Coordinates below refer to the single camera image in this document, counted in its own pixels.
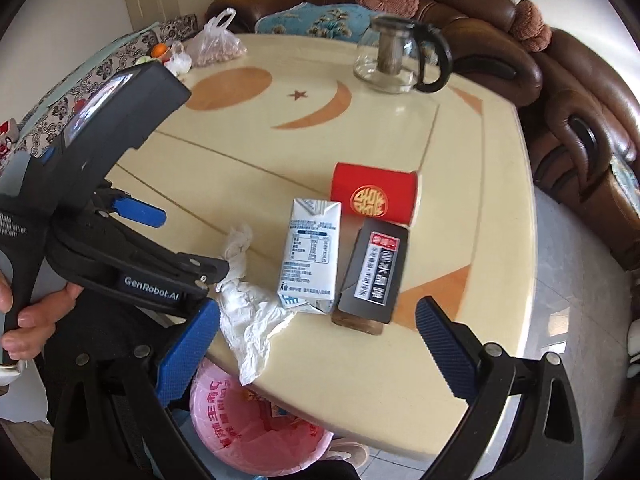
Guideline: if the small white plastic bag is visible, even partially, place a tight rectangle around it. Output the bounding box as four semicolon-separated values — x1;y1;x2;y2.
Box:
165;42;194;77

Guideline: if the blue seat mat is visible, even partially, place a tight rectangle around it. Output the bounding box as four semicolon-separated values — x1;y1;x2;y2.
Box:
612;155;640;197

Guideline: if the glass teapot black handle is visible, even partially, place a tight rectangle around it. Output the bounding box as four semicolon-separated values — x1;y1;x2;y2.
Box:
352;16;454;95

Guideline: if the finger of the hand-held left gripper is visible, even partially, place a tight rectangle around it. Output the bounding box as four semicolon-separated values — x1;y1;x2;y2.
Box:
47;212;232;319
90;185;167;228

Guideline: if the black and white floral fabric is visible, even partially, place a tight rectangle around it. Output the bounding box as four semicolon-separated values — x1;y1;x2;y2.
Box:
15;14;199;161

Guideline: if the person's shoe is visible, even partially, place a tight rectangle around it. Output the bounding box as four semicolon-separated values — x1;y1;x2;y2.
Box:
325;441;370;469

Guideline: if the white milk carton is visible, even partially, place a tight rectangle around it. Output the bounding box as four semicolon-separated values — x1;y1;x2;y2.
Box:
277;197;343;316

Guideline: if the long brown leather sofa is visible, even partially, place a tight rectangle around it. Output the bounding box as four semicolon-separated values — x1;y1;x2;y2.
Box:
204;0;544;109

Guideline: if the blue floral cushion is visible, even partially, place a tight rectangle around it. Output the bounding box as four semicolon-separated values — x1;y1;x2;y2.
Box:
254;1;374;44

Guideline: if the person's left hand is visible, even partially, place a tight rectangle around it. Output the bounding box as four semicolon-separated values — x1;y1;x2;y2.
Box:
0;270;85;386

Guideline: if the beige coffee table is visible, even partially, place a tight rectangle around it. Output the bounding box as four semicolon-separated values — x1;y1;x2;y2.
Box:
102;32;534;466

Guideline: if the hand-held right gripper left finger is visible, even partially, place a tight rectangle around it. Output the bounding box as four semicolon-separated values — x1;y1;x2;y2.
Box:
50;300;222;480

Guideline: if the white tissue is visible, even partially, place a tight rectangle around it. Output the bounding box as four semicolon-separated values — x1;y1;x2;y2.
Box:
215;224;296;386

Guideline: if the plastic bag of nuts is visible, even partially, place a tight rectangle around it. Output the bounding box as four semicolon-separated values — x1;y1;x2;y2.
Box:
187;7;248;69

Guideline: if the red paper cup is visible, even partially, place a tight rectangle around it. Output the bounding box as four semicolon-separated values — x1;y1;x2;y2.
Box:
330;161;422;226

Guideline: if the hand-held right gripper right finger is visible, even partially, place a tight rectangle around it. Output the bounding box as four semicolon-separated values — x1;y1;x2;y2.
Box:
415;296;587;480

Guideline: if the black box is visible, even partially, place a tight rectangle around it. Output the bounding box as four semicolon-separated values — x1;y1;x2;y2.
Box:
332;217;410;336

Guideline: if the bin with pink bag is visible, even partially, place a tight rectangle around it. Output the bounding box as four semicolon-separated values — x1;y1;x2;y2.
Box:
189;357;335;479

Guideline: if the brown leather armchair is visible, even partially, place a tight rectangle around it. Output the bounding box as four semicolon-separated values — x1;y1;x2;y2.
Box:
520;27;640;272

